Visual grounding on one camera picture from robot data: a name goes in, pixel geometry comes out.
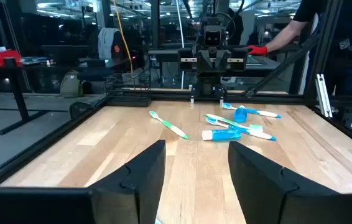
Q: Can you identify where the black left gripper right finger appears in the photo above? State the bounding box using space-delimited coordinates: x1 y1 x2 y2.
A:
228 141 341 224

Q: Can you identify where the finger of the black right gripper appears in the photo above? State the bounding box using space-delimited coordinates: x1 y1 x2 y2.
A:
215 49 231 75
196 49 213 75

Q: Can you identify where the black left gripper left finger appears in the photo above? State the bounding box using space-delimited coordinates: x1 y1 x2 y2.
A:
88 139 167 224

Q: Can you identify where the blue and white toothbrush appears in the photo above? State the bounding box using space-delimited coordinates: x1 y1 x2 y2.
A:
205 117 277 142
221 102 282 119

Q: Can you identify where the grey laptop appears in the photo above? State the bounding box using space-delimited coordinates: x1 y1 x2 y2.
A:
246 55 281 71

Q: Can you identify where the person's hand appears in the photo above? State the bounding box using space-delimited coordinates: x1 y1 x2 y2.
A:
244 45 269 57

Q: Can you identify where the person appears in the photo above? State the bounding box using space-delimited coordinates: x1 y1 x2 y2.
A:
264 0 331 54

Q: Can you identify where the grey jacket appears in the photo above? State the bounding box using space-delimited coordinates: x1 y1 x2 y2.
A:
97 27 121 60

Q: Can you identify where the olive backpack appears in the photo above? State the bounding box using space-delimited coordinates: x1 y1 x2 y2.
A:
59 70 84 99

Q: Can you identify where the black desk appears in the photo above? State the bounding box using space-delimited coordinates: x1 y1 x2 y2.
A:
0 57 127 136

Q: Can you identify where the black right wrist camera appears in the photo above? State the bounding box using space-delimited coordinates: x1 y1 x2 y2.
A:
203 24 227 48

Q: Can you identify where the black aluminium table frame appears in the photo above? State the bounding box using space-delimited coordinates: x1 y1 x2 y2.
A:
0 0 352 189

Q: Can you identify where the yellow hanging cable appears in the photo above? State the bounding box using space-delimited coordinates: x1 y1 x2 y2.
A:
112 0 134 75

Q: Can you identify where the silver aluminium bracket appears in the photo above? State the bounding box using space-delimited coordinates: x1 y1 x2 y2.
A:
315 73 333 118

